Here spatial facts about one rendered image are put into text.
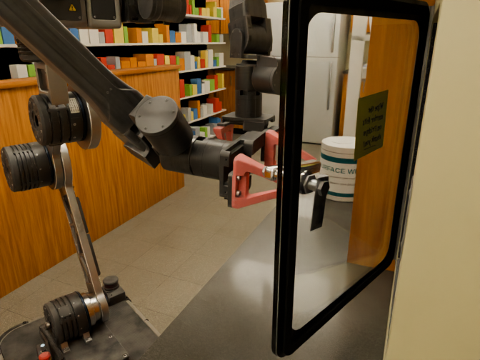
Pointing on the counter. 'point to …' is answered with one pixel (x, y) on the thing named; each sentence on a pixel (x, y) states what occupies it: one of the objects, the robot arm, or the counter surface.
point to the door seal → (301, 147)
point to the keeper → (406, 217)
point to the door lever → (270, 173)
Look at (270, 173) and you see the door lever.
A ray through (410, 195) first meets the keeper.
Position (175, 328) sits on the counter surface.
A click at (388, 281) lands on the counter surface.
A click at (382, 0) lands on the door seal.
